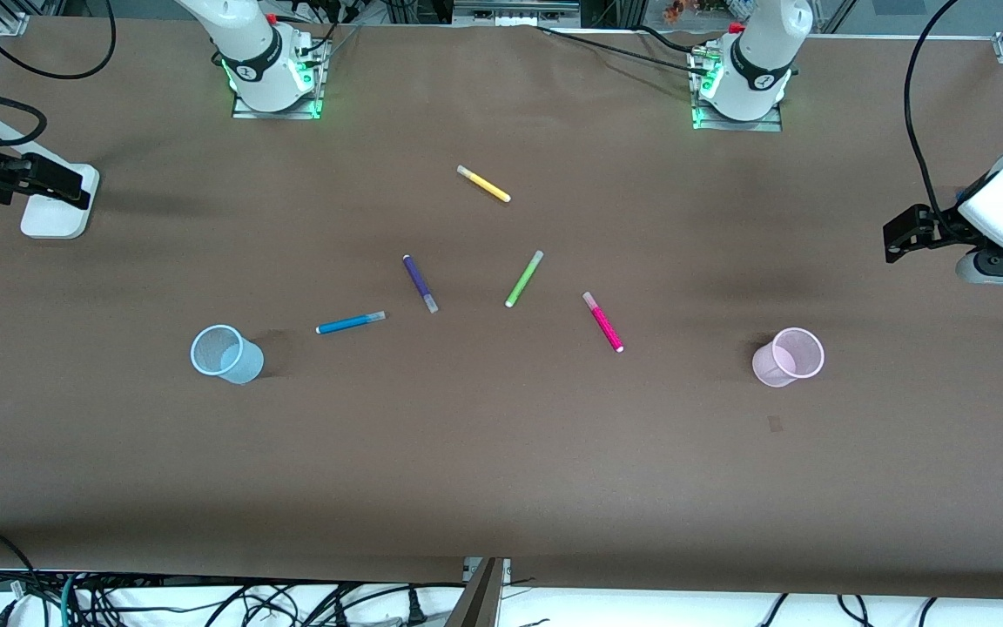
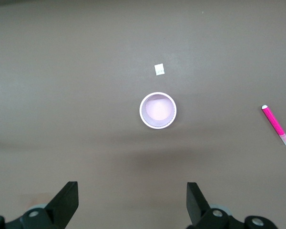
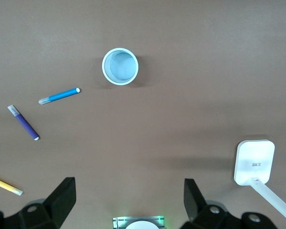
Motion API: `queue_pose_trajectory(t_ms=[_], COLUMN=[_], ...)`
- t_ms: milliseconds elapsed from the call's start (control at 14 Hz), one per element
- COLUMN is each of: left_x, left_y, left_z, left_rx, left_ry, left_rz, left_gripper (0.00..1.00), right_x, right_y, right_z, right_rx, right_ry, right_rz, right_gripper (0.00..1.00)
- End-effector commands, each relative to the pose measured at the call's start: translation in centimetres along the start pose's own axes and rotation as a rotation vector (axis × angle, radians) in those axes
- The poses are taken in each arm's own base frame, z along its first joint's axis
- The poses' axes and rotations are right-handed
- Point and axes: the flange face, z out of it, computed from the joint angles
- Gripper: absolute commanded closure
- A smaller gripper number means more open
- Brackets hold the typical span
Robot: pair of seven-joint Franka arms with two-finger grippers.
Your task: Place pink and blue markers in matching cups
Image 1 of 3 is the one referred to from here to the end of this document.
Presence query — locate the pink marker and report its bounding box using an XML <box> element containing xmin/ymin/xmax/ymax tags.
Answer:
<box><xmin>582</xmin><ymin>291</ymin><xmax>625</xmax><ymax>354</ymax></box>

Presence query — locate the blue marker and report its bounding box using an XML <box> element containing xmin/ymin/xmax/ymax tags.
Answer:
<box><xmin>315</xmin><ymin>311</ymin><xmax>387</xmax><ymax>335</ymax></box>

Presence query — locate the white lamp stand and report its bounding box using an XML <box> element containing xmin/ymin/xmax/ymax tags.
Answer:
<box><xmin>0</xmin><ymin>85</ymin><xmax>100</xmax><ymax>240</ymax></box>

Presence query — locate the translucent pink plastic cup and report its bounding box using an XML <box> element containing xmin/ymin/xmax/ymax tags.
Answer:
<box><xmin>751</xmin><ymin>327</ymin><xmax>825</xmax><ymax>388</ymax></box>

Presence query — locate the translucent blue plastic cup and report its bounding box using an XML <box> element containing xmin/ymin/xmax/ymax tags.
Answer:
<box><xmin>190</xmin><ymin>324</ymin><xmax>265</xmax><ymax>385</ymax></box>

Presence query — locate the purple marker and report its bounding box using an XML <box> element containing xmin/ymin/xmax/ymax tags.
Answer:
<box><xmin>402</xmin><ymin>254</ymin><xmax>440</xmax><ymax>314</ymax></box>

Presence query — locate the green marker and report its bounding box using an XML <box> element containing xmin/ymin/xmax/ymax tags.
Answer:
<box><xmin>504</xmin><ymin>250</ymin><xmax>545</xmax><ymax>308</ymax></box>

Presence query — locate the yellow marker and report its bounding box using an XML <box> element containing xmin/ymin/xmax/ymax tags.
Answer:
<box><xmin>456</xmin><ymin>165</ymin><xmax>512</xmax><ymax>204</ymax></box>

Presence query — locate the brown paper table cover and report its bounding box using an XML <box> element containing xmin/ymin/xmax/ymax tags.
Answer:
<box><xmin>0</xmin><ymin>16</ymin><xmax>1003</xmax><ymax>602</ymax></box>

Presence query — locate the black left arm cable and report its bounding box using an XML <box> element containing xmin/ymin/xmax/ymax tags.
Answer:
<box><xmin>904</xmin><ymin>0</ymin><xmax>1003</xmax><ymax>220</ymax></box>

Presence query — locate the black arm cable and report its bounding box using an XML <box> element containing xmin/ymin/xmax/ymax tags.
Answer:
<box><xmin>0</xmin><ymin>0</ymin><xmax>118</xmax><ymax>147</ymax></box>
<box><xmin>904</xmin><ymin>0</ymin><xmax>1003</xmax><ymax>220</ymax></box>

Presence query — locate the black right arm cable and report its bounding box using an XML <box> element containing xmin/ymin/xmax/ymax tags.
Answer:
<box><xmin>0</xmin><ymin>0</ymin><xmax>118</xmax><ymax>147</ymax></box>

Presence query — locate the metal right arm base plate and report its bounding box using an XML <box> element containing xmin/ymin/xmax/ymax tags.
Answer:
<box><xmin>232</xmin><ymin>35</ymin><xmax>326</xmax><ymax>120</ymax></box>

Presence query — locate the short black table cable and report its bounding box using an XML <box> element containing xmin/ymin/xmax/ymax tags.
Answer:
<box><xmin>636</xmin><ymin>24</ymin><xmax>707</xmax><ymax>55</ymax></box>

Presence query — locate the long black table cable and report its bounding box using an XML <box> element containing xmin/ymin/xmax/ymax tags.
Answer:
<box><xmin>536</xmin><ymin>24</ymin><xmax>703</xmax><ymax>69</ymax></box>

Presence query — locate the aluminium profile post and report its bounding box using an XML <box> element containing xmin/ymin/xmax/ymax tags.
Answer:
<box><xmin>443</xmin><ymin>557</ymin><xmax>511</xmax><ymax>627</ymax></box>

